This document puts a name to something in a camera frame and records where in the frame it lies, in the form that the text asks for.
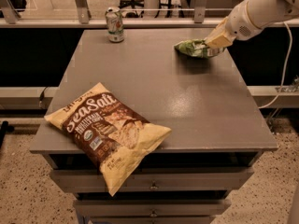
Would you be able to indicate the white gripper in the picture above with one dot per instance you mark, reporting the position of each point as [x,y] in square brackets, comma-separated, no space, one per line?
[239,22]

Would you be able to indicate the green jalapeno chip bag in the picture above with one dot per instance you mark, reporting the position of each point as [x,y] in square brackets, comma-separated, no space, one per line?
[197,48]

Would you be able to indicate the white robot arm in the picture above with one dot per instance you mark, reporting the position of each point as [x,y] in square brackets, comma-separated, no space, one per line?
[264,13]

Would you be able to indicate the brown sea salt chip bag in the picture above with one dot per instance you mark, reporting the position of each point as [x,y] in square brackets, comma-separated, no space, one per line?
[111,134]

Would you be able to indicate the grey drawer cabinet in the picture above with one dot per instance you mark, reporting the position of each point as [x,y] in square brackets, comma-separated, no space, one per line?
[214,121]

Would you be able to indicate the black office chair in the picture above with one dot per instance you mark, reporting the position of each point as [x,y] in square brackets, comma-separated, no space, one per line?
[133,4]

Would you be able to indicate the green soda can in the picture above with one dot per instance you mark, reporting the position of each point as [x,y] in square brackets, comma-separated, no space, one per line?
[114,24]

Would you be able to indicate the metal railing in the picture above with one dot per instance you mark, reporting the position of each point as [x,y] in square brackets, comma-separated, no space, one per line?
[91,13]

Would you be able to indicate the upper grey drawer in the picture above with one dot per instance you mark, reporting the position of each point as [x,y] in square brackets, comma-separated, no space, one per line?
[88,181]

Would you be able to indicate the grey drawer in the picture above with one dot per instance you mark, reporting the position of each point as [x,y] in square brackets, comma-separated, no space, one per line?
[151,208]
[88,181]

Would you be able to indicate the lower grey drawer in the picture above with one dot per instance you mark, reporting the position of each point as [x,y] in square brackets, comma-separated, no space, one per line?
[151,208]

